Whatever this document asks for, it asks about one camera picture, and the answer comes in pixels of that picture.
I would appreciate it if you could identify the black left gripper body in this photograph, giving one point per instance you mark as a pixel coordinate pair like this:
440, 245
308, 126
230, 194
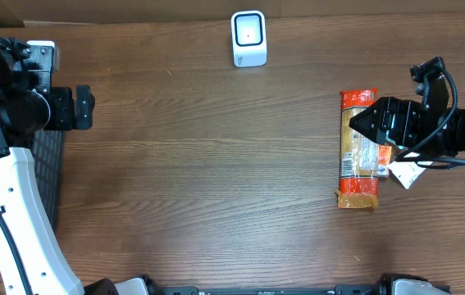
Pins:
83, 107

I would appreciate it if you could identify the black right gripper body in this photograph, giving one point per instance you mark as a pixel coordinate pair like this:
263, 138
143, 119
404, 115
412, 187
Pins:
432, 115

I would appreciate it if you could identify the spaghetti pasta packet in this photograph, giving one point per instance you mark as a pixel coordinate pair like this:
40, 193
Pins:
358, 188

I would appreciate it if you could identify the white tube gold cap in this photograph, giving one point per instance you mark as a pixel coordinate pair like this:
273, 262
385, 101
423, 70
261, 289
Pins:
406, 173

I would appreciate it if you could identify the small orange snack packet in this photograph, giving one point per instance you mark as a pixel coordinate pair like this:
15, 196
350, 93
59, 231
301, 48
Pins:
384, 156

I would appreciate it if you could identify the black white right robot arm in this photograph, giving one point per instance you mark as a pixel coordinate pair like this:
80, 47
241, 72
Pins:
448, 147

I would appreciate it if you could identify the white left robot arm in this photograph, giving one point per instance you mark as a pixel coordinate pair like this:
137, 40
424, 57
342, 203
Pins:
31, 261

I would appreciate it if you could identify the white barcode scanner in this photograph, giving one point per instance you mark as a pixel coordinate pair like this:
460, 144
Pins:
249, 38

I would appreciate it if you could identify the dark grey plastic basket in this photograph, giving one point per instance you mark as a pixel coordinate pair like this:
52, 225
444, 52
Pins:
47, 153

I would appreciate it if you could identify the black mounting rail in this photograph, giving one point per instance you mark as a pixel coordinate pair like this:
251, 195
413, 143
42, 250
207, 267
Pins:
389, 285

